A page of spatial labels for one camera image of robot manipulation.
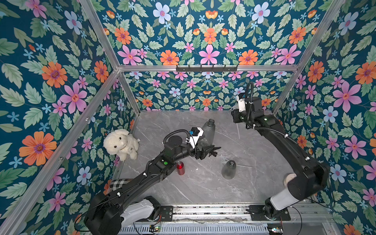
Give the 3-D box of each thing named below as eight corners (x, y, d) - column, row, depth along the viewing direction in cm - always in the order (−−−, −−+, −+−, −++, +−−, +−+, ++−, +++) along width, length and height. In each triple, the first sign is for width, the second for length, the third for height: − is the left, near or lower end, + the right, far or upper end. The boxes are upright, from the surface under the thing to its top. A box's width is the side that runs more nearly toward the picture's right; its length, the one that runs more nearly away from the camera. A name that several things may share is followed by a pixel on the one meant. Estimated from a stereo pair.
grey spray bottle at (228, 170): (227, 182, 86) (231, 173, 75) (220, 173, 89) (223, 163, 78) (235, 177, 88) (240, 167, 77) (228, 168, 91) (232, 158, 80)
